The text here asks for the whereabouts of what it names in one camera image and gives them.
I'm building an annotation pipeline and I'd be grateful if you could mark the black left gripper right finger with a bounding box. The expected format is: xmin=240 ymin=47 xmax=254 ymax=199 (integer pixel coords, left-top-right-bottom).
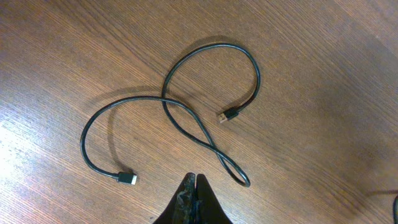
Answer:
xmin=195 ymin=174 xmax=232 ymax=224

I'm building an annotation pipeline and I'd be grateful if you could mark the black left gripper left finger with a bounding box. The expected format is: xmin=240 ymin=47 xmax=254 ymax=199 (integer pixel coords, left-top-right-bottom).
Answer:
xmin=154 ymin=172 xmax=195 ymax=224

